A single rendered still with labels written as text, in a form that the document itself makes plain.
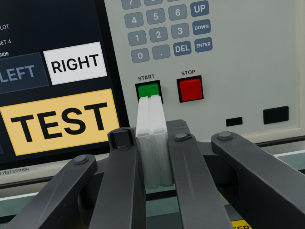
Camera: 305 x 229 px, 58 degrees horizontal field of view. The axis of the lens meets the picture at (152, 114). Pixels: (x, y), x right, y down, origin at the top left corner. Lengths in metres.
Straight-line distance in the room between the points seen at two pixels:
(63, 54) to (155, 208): 0.16
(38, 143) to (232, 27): 0.21
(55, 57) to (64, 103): 0.04
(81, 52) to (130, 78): 0.05
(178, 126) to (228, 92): 0.12
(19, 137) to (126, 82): 0.12
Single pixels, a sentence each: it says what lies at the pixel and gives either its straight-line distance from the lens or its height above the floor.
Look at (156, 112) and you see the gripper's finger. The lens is 0.15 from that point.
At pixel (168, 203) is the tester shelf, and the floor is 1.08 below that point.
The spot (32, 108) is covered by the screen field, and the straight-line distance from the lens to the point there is 0.28.
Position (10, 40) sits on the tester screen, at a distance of 0.27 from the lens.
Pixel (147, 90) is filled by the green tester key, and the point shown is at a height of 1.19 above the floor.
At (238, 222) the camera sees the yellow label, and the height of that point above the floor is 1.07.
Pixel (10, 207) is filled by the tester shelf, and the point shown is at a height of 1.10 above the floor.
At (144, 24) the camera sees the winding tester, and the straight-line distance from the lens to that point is 0.25.
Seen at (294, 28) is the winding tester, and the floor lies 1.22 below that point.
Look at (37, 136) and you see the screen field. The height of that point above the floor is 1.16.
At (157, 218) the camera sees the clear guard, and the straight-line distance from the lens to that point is 0.28.
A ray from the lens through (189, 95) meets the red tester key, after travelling 0.25.
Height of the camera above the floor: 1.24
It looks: 18 degrees down
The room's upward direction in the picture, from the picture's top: 10 degrees counter-clockwise
